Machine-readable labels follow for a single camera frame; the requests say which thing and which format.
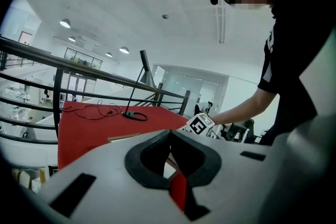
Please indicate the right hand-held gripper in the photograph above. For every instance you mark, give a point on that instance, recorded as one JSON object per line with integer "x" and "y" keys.
{"x": 200, "y": 124}

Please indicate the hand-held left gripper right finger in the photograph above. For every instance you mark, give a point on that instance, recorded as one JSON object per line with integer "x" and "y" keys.
{"x": 249, "y": 186}

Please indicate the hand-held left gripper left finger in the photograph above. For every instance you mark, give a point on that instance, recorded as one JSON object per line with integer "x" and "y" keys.
{"x": 105, "y": 178}

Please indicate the person's right forearm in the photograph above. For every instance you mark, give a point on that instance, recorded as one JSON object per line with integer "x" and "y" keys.
{"x": 244, "y": 107}

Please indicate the black office chair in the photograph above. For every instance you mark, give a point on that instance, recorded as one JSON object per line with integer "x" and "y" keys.
{"x": 233, "y": 132}

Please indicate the red tablecloth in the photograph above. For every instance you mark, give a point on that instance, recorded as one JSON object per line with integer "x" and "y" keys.
{"x": 92, "y": 133}

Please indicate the black desk lamp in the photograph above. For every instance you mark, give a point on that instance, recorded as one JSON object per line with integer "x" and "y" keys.
{"x": 147, "y": 73}

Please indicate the clear plastic storage bin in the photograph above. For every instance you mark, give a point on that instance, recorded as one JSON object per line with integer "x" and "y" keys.
{"x": 29, "y": 178}

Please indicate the black metal railing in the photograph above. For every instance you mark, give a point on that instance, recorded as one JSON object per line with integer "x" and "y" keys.
{"x": 59, "y": 91}

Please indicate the pendant ceiling lamp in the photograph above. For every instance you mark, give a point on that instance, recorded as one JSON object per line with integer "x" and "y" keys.
{"x": 65, "y": 23}
{"x": 108, "y": 54}
{"x": 124, "y": 49}
{"x": 72, "y": 38}

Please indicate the round smoke detector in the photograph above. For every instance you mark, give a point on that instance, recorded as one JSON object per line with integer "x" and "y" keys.
{"x": 165, "y": 16}

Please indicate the person's black shirt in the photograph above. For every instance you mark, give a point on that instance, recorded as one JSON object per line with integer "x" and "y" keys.
{"x": 294, "y": 47}

